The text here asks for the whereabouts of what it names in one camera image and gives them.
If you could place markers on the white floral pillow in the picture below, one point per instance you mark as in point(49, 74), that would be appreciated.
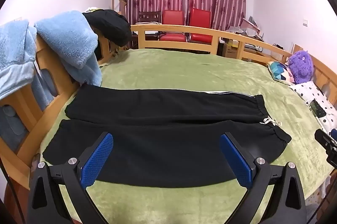
point(305, 92)

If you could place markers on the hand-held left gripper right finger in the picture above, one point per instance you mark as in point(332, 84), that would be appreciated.
point(237, 160)

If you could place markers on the purple plush toy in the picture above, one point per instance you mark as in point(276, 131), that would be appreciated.
point(300, 66)

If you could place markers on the black pants with white stripe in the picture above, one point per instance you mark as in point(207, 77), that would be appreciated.
point(158, 134)

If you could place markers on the light blue fleece robe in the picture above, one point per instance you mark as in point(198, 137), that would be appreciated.
point(65, 34)

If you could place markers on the white wall switch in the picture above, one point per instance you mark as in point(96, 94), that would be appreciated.
point(305, 22)

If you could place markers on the geometric patterned pillow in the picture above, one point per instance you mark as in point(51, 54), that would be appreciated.
point(279, 71)

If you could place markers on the wooden bed frame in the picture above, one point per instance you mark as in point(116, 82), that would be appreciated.
point(173, 28)

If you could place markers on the cardboard box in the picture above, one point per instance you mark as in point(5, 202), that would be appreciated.
point(230, 51)

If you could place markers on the green fleece blanket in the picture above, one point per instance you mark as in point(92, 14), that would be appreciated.
point(197, 73)

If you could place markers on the dark wooden chair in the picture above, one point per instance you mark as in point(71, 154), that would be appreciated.
point(150, 16)

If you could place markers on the cardboard boxes clutter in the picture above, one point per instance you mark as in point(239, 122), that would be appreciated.
point(244, 29)

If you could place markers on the red chair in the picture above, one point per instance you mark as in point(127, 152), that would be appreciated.
point(172, 18)
point(200, 18)

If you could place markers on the black garment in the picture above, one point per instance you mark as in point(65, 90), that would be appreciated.
point(110, 25)

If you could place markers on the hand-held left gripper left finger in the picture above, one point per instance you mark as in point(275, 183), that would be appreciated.
point(97, 158)

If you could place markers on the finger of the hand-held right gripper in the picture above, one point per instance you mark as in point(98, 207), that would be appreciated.
point(323, 138)

